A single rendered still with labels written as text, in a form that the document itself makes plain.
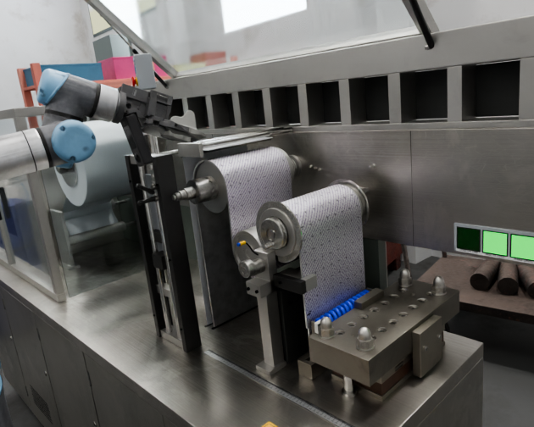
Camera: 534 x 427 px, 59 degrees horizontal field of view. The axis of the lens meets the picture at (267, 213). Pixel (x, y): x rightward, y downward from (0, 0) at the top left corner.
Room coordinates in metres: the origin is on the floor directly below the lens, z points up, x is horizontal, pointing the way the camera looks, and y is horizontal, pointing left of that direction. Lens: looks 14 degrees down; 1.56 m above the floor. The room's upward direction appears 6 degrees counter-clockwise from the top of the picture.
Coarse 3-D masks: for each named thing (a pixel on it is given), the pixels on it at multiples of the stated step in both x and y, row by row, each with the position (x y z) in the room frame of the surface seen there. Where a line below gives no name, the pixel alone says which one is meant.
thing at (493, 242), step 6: (486, 234) 1.00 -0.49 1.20; (492, 234) 0.99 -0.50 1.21; (498, 234) 0.98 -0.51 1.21; (504, 234) 0.97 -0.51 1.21; (486, 240) 1.00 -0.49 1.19; (492, 240) 0.99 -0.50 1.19; (498, 240) 0.98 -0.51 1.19; (504, 240) 0.97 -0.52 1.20; (486, 246) 1.00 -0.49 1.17; (492, 246) 0.99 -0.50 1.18; (498, 246) 0.98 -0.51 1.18; (504, 246) 0.97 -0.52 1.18; (492, 252) 0.99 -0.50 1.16; (498, 252) 0.98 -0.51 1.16; (504, 252) 0.97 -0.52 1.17
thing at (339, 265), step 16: (336, 240) 1.08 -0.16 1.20; (352, 240) 1.12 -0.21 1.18; (304, 256) 1.00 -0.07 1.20; (320, 256) 1.04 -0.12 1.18; (336, 256) 1.08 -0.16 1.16; (352, 256) 1.12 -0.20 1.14; (304, 272) 1.00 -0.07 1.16; (320, 272) 1.04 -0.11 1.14; (336, 272) 1.08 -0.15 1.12; (352, 272) 1.12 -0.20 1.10; (320, 288) 1.03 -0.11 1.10; (336, 288) 1.07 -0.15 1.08; (352, 288) 1.12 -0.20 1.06; (304, 304) 1.00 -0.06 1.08; (320, 304) 1.03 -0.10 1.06; (336, 304) 1.07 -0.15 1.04
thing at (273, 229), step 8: (264, 224) 1.04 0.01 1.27; (272, 224) 1.02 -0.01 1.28; (280, 224) 1.01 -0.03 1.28; (264, 232) 1.04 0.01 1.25; (272, 232) 1.02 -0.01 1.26; (280, 232) 1.00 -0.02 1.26; (264, 240) 1.04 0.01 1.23; (272, 240) 1.03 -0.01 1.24; (280, 240) 1.01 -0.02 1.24; (272, 248) 1.03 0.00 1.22; (280, 248) 1.01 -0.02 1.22
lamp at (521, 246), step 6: (516, 240) 0.96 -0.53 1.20; (522, 240) 0.95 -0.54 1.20; (528, 240) 0.94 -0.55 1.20; (516, 246) 0.96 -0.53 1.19; (522, 246) 0.95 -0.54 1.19; (528, 246) 0.94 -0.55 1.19; (516, 252) 0.96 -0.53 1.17; (522, 252) 0.95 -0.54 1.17; (528, 252) 0.94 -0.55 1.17; (528, 258) 0.94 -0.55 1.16
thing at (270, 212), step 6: (354, 192) 1.18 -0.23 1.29; (360, 204) 1.16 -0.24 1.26; (270, 210) 1.04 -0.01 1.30; (276, 210) 1.03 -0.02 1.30; (264, 216) 1.06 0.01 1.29; (270, 216) 1.05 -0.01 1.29; (276, 216) 1.03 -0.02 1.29; (282, 216) 1.02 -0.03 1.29; (288, 222) 1.00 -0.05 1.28; (288, 228) 1.01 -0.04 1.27; (288, 234) 1.01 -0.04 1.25; (294, 234) 0.99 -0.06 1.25; (288, 240) 1.01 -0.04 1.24; (294, 240) 1.00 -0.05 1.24; (288, 246) 1.01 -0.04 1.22; (294, 246) 1.00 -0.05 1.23; (276, 252) 1.04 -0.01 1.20; (282, 252) 1.03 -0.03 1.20; (288, 252) 1.01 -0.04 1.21
